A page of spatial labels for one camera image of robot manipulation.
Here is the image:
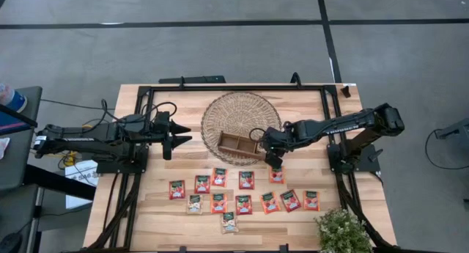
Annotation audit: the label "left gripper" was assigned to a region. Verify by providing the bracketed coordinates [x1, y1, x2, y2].
[146, 111, 193, 161]

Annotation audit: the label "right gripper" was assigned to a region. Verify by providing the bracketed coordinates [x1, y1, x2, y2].
[259, 125, 294, 170]

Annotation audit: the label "orange tea packet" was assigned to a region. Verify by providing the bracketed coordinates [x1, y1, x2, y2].
[210, 192, 229, 214]
[259, 191, 281, 215]
[211, 167, 229, 188]
[303, 190, 321, 212]
[269, 166, 286, 185]

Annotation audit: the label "red tea packet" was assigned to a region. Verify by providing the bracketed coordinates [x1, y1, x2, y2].
[238, 170, 256, 191]
[279, 188, 303, 213]
[169, 180, 186, 201]
[193, 175, 212, 194]
[234, 194, 254, 216]

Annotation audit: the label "beige tea packet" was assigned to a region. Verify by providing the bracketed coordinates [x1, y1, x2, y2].
[186, 194, 204, 216]
[220, 211, 240, 235]

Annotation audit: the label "wooden tea organizer box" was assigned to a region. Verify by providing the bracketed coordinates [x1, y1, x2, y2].
[217, 131, 270, 161]

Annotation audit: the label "round woven placemat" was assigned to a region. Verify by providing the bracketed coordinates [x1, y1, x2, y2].
[200, 90, 283, 167]

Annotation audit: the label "black power strip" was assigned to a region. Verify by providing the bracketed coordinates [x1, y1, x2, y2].
[158, 75, 227, 85]

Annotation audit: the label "white printed paper sheet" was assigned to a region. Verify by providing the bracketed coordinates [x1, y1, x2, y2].
[64, 158, 100, 210]

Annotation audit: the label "green plant white flowers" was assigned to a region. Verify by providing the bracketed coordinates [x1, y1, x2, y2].
[314, 207, 374, 253]

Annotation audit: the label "black desk crossbar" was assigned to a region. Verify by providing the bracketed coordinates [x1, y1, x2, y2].
[23, 164, 97, 202]

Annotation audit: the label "grey side table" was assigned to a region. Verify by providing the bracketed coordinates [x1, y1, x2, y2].
[0, 85, 43, 191]
[0, 183, 40, 253]

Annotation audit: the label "blue binder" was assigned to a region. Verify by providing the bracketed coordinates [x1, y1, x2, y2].
[0, 104, 37, 136]

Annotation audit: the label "blue and white bottle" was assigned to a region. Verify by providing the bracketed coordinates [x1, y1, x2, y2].
[0, 82, 29, 114]

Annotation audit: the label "white tissue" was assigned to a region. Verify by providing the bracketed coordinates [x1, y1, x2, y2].
[0, 136, 11, 161]

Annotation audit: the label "black computer mouse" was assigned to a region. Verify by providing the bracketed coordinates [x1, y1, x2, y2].
[0, 232, 23, 253]

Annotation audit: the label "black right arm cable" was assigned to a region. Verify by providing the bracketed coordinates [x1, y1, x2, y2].
[248, 127, 268, 144]

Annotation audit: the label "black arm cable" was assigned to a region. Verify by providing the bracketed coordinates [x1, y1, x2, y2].
[248, 127, 268, 144]
[100, 98, 179, 128]

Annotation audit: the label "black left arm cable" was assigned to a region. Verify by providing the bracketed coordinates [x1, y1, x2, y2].
[100, 98, 179, 128]

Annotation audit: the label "black aluminium table frame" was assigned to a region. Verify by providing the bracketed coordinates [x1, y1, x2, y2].
[86, 83, 399, 252]

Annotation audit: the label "black floor cable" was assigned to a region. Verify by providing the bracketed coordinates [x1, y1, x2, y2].
[424, 127, 469, 171]
[39, 98, 117, 111]

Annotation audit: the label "yellow cable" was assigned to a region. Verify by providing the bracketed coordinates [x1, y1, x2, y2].
[47, 123, 95, 166]

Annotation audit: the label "black cable bundle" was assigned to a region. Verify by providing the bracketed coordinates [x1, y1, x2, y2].
[31, 117, 122, 173]

